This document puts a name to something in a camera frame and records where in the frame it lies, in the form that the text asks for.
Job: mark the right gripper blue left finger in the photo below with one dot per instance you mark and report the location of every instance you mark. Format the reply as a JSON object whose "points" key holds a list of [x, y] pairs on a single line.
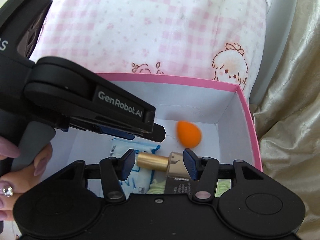
{"points": [[112, 171]]}

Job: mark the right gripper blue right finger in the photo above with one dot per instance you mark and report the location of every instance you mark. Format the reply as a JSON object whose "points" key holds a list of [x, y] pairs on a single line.
{"points": [[205, 172]]}

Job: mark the green yarn ball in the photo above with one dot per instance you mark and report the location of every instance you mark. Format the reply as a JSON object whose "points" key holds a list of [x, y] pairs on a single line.
{"points": [[176, 185]]}

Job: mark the light blue wipes pack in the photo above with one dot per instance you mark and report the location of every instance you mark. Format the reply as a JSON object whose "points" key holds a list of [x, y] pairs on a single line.
{"points": [[139, 180]]}

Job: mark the gold foundation bottle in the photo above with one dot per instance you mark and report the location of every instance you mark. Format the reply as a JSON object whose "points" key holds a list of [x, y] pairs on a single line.
{"points": [[173, 165]]}

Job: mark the orange makeup sponge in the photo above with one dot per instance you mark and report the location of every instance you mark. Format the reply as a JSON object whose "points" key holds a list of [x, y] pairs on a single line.
{"points": [[188, 134]]}

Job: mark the left hand with painted nails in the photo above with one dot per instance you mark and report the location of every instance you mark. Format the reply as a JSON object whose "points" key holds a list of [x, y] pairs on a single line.
{"points": [[14, 184]]}

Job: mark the pink cardboard box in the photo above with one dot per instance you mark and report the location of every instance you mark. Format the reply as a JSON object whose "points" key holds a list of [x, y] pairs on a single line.
{"points": [[218, 109]]}

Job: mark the golden satin curtain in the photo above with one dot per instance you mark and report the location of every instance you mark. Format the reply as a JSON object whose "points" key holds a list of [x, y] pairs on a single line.
{"points": [[287, 119]]}

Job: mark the pink checkered cartoon pillow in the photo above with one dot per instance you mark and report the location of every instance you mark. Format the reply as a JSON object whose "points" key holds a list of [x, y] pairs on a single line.
{"points": [[220, 40]]}

